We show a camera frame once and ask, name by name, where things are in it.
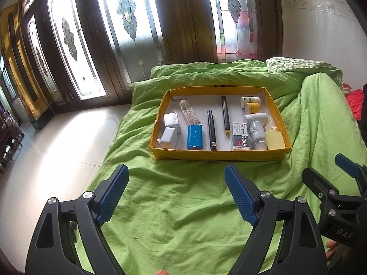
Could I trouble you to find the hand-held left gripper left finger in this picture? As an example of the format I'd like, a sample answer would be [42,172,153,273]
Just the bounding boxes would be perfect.
[25,164,130,275]

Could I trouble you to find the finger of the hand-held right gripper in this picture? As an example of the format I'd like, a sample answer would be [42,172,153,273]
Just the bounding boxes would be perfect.
[302,167,342,227]
[335,153,367,195]

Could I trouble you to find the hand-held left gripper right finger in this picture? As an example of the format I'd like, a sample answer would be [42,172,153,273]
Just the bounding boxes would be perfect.
[224,164,329,275]

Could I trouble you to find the white and red medicine box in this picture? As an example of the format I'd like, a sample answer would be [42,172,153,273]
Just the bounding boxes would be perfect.
[231,121,254,151]

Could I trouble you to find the white bottle with grey label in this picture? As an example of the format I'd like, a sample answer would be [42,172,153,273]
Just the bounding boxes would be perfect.
[249,122,268,151]

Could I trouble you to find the pale yellow plastic case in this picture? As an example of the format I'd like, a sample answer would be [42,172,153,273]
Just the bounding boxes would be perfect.
[264,127,286,150]

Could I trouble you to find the black marker pen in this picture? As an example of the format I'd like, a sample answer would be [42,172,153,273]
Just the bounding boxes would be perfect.
[207,109,218,151]

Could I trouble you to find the blue battery pack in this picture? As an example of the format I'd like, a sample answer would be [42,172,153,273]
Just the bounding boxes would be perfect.
[187,124,205,151]

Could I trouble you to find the white charger adapter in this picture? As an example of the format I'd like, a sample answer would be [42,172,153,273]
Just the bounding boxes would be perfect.
[156,127,179,149]

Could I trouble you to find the white bottle with green label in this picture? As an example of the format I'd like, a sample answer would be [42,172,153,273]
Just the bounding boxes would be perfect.
[243,113,268,127]

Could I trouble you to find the black pen with yellow tip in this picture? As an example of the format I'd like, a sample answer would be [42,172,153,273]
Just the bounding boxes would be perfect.
[221,95,231,136]

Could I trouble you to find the small silver box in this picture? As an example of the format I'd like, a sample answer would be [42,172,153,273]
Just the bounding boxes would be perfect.
[163,112,182,135]

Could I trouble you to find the small plain white bottle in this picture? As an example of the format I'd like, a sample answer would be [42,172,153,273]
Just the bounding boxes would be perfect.
[240,96,261,109]

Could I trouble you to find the white ointment tube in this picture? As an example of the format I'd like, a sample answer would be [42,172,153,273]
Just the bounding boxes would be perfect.
[179,100,203,127]

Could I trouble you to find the yellow cardboard box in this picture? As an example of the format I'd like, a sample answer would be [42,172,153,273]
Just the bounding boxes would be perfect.
[149,86,292,161]

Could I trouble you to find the person's right hand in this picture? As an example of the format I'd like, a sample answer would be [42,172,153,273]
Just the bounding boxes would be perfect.
[326,241,343,267]

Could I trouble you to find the green blanket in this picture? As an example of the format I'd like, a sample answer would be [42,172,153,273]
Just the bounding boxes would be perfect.
[73,59,362,275]

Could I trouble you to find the red cloth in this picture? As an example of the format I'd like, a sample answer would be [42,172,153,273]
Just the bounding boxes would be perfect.
[342,83,364,119]

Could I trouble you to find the patterned pillow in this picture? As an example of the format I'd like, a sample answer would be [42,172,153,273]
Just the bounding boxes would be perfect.
[266,57,330,73]

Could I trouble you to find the wooden chair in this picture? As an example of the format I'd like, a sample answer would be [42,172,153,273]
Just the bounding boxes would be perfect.
[0,109,25,172]

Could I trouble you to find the wooden stained-glass door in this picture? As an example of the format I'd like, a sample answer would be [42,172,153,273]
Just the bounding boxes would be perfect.
[93,0,167,72]
[211,0,260,63]
[46,0,109,101]

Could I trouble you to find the yellow-trimmed wooden door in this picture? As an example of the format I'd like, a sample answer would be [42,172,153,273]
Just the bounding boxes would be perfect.
[0,4,55,121]

